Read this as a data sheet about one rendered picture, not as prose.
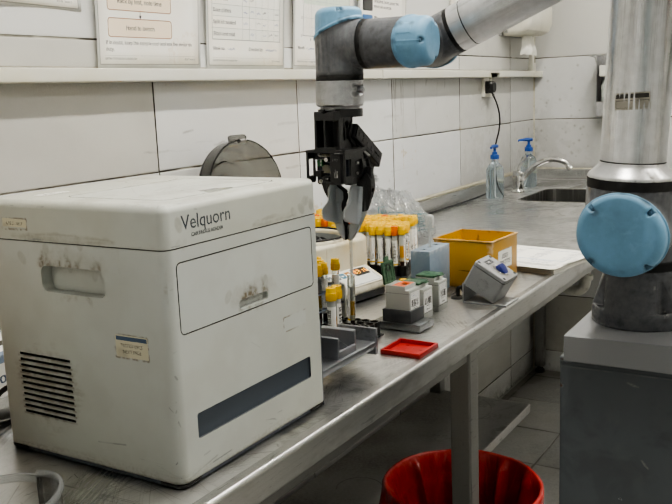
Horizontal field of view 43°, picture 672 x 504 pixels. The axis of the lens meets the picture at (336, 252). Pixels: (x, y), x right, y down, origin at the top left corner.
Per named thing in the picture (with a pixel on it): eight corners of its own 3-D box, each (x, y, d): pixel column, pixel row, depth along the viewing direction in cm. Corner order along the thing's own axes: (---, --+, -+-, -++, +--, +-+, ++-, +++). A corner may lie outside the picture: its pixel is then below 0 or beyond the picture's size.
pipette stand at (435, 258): (437, 303, 163) (436, 252, 162) (404, 300, 167) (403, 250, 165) (457, 292, 172) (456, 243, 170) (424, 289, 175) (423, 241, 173)
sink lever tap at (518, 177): (569, 194, 320) (569, 157, 317) (509, 192, 332) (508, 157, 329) (582, 188, 334) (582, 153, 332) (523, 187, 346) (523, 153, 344)
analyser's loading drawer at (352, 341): (302, 397, 110) (300, 359, 109) (260, 390, 113) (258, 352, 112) (378, 353, 127) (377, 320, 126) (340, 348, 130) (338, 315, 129)
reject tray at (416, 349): (419, 359, 130) (419, 354, 130) (380, 354, 133) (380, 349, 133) (438, 347, 136) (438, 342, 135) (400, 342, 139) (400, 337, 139)
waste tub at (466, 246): (492, 291, 172) (492, 242, 170) (433, 285, 179) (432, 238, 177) (518, 278, 183) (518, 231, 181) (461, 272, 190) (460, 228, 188)
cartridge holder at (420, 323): (419, 333, 144) (419, 313, 143) (373, 328, 148) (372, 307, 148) (434, 326, 148) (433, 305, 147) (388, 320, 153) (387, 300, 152)
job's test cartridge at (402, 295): (410, 323, 145) (409, 287, 144) (385, 320, 148) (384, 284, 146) (420, 317, 148) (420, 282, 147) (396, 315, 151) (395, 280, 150)
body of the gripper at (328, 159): (305, 187, 135) (302, 110, 133) (333, 181, 142) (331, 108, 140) (347, 189, 131) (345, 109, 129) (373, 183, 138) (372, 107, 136)
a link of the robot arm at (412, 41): (449, 15, 131) (385, 19, 137) (421, 11, 122) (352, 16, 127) (450, 67, 133) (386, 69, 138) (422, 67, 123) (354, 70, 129)
